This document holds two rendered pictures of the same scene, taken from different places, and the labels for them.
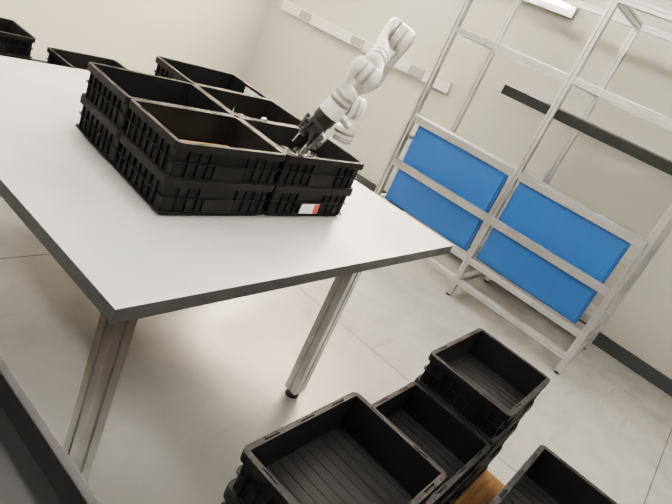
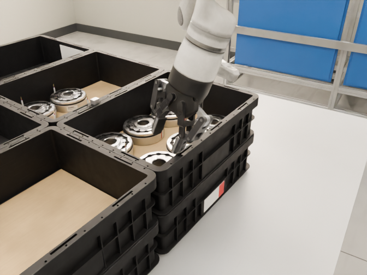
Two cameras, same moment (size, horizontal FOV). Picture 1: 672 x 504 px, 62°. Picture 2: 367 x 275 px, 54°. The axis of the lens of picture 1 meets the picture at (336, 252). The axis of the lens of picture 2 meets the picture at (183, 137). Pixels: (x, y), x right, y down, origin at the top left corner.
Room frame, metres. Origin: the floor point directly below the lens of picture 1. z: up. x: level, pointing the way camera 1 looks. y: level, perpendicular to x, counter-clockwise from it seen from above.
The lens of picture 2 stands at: (1.22, 0.22, 1.32)
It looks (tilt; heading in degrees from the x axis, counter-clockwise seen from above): 32 degrees down; 0
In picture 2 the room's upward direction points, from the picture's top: straight up
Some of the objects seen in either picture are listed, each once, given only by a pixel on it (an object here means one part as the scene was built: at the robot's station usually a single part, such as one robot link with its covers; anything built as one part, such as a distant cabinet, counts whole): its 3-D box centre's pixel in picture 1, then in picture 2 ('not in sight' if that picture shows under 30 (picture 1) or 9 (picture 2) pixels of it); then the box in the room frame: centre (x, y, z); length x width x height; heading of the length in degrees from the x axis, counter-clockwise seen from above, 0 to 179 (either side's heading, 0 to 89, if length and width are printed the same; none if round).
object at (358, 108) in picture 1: (350, 116); not in sight; (2.36, 0.18, 1.01); 0.09 x 0.09 x 0.17; 19
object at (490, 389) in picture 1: (461, 416); not in sight; (1.65, -0.62, 0.37); 0.40 x 0.30 x 0.45; 149
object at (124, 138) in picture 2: not in sight; (110, 143); (1.93, 0.40, 0.86); 0.10 x 0.10 x 0.01
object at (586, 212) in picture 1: (518, 174); not in sight; (3.56, -0.83, 0.91); 1.70 x 0.10 x 0.05; 59
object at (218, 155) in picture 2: (297, 157); (165, 131); (1.98, 0.27, 0.87); 0.40 x 0.30 x 0.11; 144
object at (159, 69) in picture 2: (255, 110); (79, 82); (2.15, 0.51, 0.92); 0.40 x 0.30 x 0.02; 144
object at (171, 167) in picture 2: (302, 144); (165, 112); (1.98, 0.27, 0.92); 0.40 x 0.30 x 0.02; 144
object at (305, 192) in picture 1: (287, 183); (166, 167); (1.98, 0.27, 0.76); 0.40 x 0.30 x 0.12; 144
